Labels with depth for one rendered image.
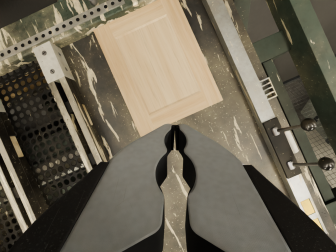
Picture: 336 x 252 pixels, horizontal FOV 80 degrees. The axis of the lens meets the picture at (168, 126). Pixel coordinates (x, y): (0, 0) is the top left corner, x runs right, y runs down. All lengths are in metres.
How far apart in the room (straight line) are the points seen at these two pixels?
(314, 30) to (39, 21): 0.90
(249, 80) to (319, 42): 0.25
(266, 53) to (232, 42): 0.17
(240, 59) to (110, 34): 0.45
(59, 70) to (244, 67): 0.60
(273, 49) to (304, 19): 0.12
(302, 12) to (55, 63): 0.81
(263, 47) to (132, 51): 0.48
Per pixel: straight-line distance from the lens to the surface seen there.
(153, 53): 0.75
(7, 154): 0.85
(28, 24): 0.89
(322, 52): 0.86
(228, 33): 0.76
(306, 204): 0.85
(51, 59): 0.78
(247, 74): 0.74
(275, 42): 0.89
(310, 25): 0.86
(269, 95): 0.79
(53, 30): 0.83
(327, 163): 0.71
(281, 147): 0.76
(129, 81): 0.73
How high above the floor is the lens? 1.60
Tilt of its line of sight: 31 degrees down
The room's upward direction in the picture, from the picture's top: 157 degrees clockwise
